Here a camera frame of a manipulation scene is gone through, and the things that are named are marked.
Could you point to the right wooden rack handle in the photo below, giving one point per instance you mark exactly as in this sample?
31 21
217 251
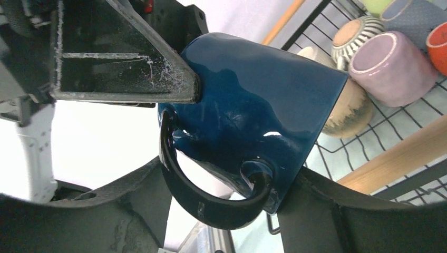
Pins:
420 148

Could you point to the black wire dish rack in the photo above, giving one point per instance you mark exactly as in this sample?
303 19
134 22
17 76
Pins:
315 24

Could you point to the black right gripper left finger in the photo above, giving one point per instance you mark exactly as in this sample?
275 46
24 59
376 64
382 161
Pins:
127 215

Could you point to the left wooden rack handle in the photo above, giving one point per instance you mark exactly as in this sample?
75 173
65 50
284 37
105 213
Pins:
283 20

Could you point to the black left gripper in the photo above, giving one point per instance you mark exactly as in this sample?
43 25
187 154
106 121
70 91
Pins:
111 52

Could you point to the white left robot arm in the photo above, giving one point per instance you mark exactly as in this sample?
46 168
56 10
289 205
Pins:
36 144

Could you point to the lilac mug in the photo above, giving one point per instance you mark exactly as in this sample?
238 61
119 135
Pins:
392 69

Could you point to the grey striped mug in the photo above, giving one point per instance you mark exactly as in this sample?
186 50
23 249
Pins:
352 36

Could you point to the light green cup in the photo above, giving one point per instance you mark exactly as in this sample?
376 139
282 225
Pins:
376 7

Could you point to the orange cup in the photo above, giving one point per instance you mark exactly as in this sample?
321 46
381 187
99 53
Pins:
436 47

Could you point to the cream speckled mug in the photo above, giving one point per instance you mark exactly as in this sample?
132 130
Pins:
351 113

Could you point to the wooden rack handle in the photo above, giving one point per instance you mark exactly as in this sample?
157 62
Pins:
283 20
420 148

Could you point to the dark blue mug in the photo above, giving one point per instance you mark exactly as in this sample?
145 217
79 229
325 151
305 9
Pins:
236 152

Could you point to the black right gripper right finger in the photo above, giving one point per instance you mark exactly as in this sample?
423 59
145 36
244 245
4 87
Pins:
320 215

